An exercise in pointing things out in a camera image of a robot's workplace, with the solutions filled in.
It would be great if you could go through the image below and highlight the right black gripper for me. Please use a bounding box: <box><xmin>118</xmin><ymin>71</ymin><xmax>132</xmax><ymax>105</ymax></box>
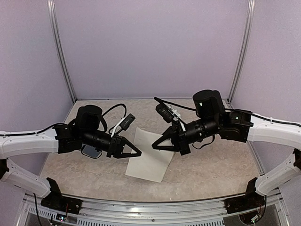
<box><xmin>151</xmin><ymin>116</ymin><xmax>221</xmax><ymax>156</ymax></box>

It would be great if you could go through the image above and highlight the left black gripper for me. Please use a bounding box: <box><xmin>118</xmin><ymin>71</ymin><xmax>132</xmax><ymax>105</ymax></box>
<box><xmin>81</xmin><ymin>129</ymin><xmax>142</xmax><ymax>158</ymax></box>

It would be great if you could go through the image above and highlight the beige lined letter paper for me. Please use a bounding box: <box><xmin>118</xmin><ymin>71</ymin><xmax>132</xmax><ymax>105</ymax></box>
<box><xmin>125</xmin><ymin>128</ymin><xmax>174</xmax><ymax>183</ymax></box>

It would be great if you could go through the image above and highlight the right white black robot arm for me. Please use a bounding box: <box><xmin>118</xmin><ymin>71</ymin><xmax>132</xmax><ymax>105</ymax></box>
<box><xmin>152</xmin><ymin>89</ymin><xmax>301</xmax><ymax>209</ymax></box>

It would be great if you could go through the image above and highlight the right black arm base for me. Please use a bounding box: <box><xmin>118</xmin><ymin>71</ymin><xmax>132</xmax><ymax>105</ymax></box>
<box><xmin>224</xmin><ymin>177</ymin><xmax>265</xmax><ymax>214</ymax></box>

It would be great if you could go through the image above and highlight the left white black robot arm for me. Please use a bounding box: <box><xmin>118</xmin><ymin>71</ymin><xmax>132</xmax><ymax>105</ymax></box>
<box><xmin>0</xmin><ymin>105</ymin><xmax>142</xmax><ymax>210</ymax></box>

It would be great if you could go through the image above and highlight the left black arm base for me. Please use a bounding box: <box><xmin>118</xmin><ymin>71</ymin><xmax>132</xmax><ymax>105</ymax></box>
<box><xmin>41</xmin><ymin>178</ymin><xmax>82</xmax><ymax>215</ymax></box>

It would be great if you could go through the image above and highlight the blue grey envelope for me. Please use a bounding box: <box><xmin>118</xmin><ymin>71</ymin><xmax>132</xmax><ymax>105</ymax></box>
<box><xmin>81</xmin><ymin>145</ymin><xmax>102</xmax><ymax>159</ymax></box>

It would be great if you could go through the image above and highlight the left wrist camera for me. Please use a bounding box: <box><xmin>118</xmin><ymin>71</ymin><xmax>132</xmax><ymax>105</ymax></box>
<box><xmin>111</xmin><ymin>113</ymin><xmax>136</xmax><ymax>137</ymax></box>

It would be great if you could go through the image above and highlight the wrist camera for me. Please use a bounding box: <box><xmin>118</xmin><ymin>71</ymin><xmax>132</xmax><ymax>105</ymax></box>
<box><xmin>111</xmin><ymin>113</ymin><xmax>136</xmax><ymax>137</ymax></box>
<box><xmin>154</xmin><ymin>97</ymin><xmax>186</xmax><ymax>131</ymax></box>

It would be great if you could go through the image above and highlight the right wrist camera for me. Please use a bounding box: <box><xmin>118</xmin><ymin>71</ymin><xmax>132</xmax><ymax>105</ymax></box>
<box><xmin>154</xmin><ymin>97</ymin><xmax>186</xmax><ymax>131</ymax></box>

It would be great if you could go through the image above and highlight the front aluminium frame rail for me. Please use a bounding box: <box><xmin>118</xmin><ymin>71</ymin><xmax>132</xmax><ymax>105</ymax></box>
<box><xmin>14</xmin><ymin>189</ymin><xmax>292</xmax><ymax>226</ymax></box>

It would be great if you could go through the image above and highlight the right aluminium corner post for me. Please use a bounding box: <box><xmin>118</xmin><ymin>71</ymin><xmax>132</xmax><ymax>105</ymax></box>
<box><xmin>227</xmin><ymin>0</ymin><xmax>256</xmax><ymax>105</ymax></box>

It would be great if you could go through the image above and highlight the aluminium corner post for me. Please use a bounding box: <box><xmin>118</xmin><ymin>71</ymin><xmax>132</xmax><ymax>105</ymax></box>
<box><xmin>227</xmin><ymin>0</ymin><xmax>256</xmax><ymax>105</ymax></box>
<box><xmin>47</xmin><ymin>0</ymin><xmax>77</xmax><ymax>104</ymax></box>

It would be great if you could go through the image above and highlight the left aluminium corner post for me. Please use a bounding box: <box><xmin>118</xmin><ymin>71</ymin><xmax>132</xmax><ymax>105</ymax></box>
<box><xmin>47</xmin><ymin>0</ymin><xmax>77</xmax><ymax>104</ymax></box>

